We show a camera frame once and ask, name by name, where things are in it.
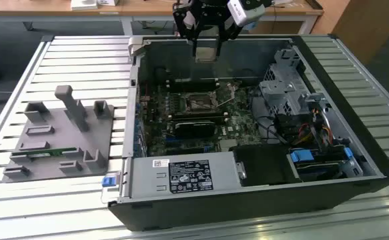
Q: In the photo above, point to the RAM slot with black clips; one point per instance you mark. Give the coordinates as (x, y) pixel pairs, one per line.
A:
(198, 118)
(194, 82)
(194, 86)
(198, 114)

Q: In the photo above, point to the CPU socket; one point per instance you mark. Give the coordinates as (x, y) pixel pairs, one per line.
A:
(203, 102)

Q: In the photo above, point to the silver CPU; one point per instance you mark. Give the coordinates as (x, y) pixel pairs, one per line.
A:
(207, 53)

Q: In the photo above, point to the green motherboard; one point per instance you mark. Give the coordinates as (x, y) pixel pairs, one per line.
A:
(244, 117)

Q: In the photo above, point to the silver chipset heat sink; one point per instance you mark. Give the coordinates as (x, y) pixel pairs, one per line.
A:
(228, 145)

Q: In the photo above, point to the pale blue teach pendant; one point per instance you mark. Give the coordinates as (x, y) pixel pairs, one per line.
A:
(252, 26)

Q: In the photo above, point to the hard disk in blue carrier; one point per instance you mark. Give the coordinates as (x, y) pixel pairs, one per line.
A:
(302, 155)

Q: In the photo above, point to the silver metal drive cage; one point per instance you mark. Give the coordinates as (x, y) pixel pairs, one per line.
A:
(282, 95)

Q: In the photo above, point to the green RAM stick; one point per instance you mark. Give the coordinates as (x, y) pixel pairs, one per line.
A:
(54, 151)
(198, 121)

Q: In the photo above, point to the wooden cabinet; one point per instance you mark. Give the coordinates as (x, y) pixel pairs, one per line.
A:
(364, 25)

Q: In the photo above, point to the graphics card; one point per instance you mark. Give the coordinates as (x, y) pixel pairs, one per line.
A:
(194, 128)

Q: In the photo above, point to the small white box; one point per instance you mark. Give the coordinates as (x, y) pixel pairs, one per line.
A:
(107, 2)

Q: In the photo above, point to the grey parts rack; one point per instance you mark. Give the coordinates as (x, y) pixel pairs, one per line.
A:
(58, 140)

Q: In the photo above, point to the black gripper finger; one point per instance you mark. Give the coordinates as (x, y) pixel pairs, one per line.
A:
(184, 22)
(231, 32)

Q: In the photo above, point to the black plastic shroud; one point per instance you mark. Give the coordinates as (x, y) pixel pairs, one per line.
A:
(264, 165)

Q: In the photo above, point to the grey power supply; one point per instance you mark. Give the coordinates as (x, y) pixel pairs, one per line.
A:
(141, 175)

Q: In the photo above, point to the RAM slot with white clips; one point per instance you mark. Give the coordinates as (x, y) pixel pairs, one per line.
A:
(194, 80)
(198, 116)
(194, 84)

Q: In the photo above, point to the wooden desk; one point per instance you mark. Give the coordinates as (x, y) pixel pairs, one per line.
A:
(31, 11)

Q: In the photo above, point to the white barcode sticker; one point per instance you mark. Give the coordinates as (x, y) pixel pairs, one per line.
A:
(160, 163)

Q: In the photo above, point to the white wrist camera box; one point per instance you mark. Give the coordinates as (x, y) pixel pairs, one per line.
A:
(247, 11)

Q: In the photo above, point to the white papers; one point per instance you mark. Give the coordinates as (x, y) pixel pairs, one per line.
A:
(286, 2)

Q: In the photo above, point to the black PC case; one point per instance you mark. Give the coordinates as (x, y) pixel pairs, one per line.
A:
(214, 212)

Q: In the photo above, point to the blue case latch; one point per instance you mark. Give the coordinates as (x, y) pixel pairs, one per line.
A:
(111, 181)

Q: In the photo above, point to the black rating label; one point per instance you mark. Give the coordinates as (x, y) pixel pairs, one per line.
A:
(191, 177)

